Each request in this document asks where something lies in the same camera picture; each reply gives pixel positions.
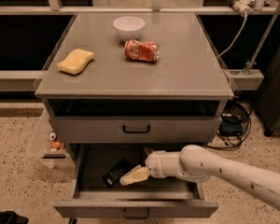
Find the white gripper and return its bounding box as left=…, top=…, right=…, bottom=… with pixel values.
left=119, top=147, right=181, bottom=186

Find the black rxbar chocolate bar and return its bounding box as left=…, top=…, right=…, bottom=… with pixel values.
left=102, top=159, right=131, bottom=188

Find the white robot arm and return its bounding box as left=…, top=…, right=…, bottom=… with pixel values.
left=119, top=145, right=280, bottom=211

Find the open grey middle drawer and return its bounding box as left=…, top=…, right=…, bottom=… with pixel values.
left=54, top=144, right=218, bottom=219

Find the closed grey top drawer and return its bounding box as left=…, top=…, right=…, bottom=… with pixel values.
left=49, top=117, right=221, bottom=144

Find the crushed red soda can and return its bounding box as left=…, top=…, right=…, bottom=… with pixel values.
left=124, top=39, right=159, bottom=63

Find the yellow sponge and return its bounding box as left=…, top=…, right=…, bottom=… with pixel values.
left=57, top=49, right=94, bottom=76

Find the white bowl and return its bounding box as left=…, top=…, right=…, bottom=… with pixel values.
left=113, top=16, right=146, bottom=41

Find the black bag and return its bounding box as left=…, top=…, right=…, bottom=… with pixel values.
left=0, top=211, right=29, bottom=224

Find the white power strip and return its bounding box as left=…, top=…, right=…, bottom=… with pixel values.
left=227, top=0, right=254, bottom=16

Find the black cable bundle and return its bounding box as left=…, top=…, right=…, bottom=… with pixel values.
left=206, top=98, right=253, bottom=151

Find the white power cable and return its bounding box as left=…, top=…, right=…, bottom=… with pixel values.
left=216, top=11, right=248, bottom=60

